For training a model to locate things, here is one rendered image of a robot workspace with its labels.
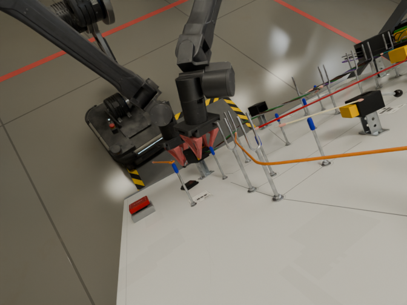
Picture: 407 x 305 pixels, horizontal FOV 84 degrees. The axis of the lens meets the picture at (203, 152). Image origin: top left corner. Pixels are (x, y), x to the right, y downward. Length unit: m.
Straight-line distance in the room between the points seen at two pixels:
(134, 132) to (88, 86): 1.04
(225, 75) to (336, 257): 0.36
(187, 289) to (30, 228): 1.86
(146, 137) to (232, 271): 1.55
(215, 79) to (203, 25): 0.13
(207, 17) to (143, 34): 2.64
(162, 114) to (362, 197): 0.45
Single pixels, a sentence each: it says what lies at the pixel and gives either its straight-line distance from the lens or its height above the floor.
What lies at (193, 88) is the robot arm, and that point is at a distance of 0.50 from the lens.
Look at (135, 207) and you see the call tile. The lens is 0.57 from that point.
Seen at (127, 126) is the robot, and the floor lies 0.26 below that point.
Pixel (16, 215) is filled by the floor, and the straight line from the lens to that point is 2.20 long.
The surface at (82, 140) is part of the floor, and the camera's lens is 2.26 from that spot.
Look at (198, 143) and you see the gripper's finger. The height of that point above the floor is 1.21.
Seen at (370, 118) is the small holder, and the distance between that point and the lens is 0.50.
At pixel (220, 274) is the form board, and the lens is 0.29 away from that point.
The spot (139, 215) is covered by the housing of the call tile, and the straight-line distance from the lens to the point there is 0.58.
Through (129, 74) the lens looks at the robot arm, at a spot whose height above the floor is 1.27.
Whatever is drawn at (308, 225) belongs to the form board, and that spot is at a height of 1.39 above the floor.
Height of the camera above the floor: 1.66
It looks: 60 degrees down
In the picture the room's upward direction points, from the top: straight up
